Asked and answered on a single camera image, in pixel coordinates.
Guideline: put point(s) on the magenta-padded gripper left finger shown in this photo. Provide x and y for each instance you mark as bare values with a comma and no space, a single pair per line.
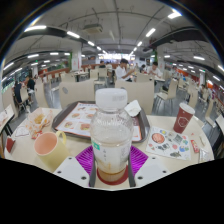
83,160

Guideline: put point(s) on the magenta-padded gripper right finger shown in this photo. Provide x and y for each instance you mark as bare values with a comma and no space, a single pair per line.
139,161

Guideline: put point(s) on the clear tea bottle white cap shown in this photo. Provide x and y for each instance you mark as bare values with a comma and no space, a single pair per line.
111,133

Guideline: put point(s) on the yellow mug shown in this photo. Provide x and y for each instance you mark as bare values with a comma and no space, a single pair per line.
53,153

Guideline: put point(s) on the printed food flyer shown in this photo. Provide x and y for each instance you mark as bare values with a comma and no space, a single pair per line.
166,143

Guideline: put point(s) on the printed paper tray liner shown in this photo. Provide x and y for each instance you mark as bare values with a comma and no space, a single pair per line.
75,123

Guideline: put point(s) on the dark food tray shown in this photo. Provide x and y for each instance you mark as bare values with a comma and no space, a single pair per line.
57,121

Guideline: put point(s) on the crumpled white napkin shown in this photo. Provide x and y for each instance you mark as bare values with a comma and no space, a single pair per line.
132,108

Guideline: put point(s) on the red sauce packet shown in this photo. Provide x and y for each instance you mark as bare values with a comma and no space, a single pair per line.
195,146

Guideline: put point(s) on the crumpled food wrapper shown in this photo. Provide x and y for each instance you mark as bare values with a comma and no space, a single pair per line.
38,121

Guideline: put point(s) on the red paper cup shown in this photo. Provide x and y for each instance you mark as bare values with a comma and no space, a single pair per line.
182,120

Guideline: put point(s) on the beige dining chair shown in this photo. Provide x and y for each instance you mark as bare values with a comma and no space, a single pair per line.
76,93
136,91

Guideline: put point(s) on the white paper sheet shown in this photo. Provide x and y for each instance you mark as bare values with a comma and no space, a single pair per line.
20,131

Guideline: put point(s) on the small red packet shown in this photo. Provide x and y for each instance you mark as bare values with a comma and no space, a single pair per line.
10,144

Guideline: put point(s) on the group of beige chairs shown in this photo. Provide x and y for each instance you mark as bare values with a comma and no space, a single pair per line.
171,88

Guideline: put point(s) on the neighbouring table with paper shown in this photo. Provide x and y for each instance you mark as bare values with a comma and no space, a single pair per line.
6,116

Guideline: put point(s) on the person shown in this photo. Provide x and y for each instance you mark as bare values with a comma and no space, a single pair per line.
30,84
121,71
18,91
155,70

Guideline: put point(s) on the ceiling air conditioner unit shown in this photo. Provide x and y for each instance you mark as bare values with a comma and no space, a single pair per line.
92,28

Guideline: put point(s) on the group of ceiling lights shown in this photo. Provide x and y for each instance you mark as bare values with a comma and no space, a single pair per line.
175,15

